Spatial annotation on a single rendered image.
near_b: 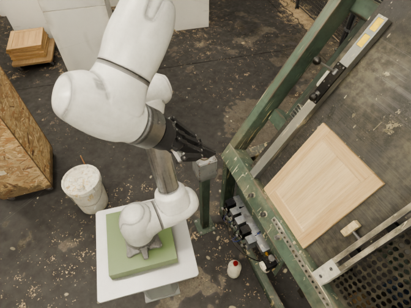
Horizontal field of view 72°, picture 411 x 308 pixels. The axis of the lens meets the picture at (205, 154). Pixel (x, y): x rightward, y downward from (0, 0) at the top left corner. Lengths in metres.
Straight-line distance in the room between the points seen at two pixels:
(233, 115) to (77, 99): 2.90
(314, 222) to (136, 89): 1.13
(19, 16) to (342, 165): 4.69
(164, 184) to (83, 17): 2.22
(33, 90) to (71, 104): 3.77
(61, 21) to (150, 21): 2.71
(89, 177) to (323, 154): 1.78
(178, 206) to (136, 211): 0.20
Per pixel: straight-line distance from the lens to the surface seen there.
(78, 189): 2.41
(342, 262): 1.41
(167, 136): 0.61
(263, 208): 1.59
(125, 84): 0.51
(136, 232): 1.36
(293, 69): 1.59
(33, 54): 4.58
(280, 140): 1.54
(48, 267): 2.64
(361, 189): 1.34
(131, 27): 0.53
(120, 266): 1.56
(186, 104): 3.44
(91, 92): 0.49
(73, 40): 3.29
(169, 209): 1.35
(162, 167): 1.24
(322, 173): 1.42
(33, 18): 5.13
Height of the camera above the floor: 2.24
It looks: 50 degrees down
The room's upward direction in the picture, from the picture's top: straight up
